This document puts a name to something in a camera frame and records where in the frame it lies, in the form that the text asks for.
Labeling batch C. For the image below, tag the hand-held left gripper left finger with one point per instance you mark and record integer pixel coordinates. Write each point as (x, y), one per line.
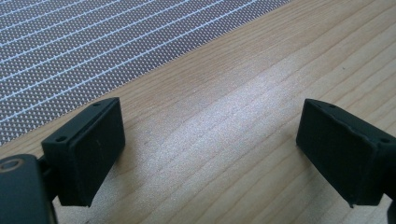
(84, 155)

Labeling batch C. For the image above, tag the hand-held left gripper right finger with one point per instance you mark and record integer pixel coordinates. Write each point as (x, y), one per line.
(342, 155)

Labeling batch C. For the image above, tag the striped woven placemat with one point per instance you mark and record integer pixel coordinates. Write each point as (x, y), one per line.
(77, 46)

